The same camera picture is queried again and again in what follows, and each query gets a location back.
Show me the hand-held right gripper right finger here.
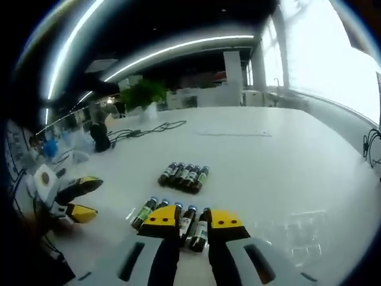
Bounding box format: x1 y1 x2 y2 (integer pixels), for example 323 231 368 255
207 207 321 286

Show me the black cable bundle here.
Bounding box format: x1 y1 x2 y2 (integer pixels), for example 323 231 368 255
362 128 381 169

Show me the ceiling light strip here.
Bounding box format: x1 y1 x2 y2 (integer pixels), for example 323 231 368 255
46 0 105 101
102 35 255 83

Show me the white square column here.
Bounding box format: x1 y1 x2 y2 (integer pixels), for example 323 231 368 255
223 51 242 105

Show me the green plant in white vase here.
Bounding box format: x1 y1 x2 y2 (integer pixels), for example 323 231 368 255
118 79 170 122

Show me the clear plastic box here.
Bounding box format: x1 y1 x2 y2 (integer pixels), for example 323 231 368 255
127 195 328 269

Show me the white low cabinet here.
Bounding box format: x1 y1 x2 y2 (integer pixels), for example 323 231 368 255
166 88 226 108

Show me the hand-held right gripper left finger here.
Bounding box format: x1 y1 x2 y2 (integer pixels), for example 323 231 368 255
74 204 183 286

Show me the black cable with adapter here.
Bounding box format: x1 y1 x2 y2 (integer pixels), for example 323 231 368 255
105 120 188 148

